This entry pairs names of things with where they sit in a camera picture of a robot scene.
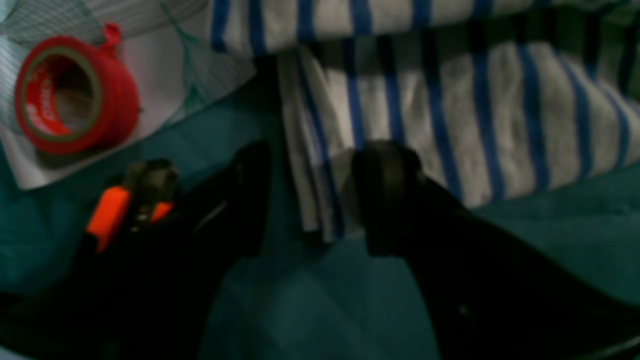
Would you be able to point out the blue white striped T-shirt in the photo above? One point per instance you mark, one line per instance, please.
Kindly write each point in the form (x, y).
(499, 99)

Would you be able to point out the red tape roll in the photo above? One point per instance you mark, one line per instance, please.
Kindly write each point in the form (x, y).
(73, 97)

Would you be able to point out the leaf pattern paper card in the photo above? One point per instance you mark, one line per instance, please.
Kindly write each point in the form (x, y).
(176, 72)

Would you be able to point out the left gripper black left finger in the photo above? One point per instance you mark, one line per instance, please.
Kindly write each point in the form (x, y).
(151, 299)

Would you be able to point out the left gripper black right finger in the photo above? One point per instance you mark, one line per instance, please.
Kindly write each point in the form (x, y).
(490, 295)

